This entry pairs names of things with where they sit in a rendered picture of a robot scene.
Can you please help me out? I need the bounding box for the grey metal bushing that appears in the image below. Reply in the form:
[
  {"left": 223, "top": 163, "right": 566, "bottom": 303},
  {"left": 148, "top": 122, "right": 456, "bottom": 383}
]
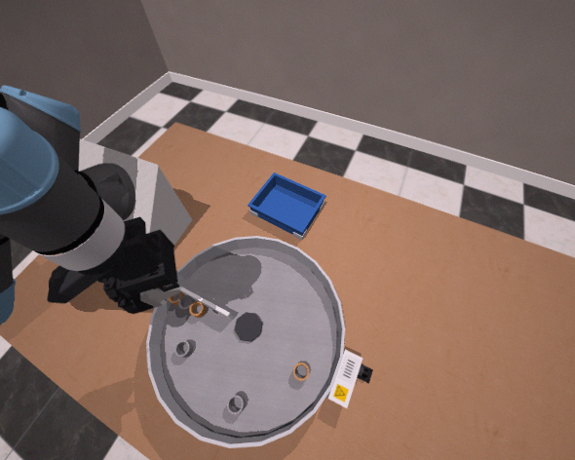
[
  {"left": 178, "top": 295, "right": 195, "bottom": 312},
  {"left": 227, "top": 395, "right": 246, "bottom": 414},
  {"left": 174, "top": 340, "right": 193, "bottom": 358}
]

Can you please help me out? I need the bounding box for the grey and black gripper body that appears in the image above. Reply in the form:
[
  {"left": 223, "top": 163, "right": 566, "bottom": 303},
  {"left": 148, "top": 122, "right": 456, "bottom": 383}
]
[{"left": 77, "top": 217, "right": 179, "bottom": 302}]

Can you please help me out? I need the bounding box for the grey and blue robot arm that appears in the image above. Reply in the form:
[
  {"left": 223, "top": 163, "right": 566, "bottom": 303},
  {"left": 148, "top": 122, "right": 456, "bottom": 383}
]
[{"left": 0, "top": 85, "right": 135, "bottom": 325}]

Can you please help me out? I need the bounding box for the blue open crate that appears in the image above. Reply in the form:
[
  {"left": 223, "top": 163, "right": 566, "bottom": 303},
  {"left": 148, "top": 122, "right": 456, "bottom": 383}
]
[{"left": 250, "top": 172, "right": 326, "bottom": 240}]

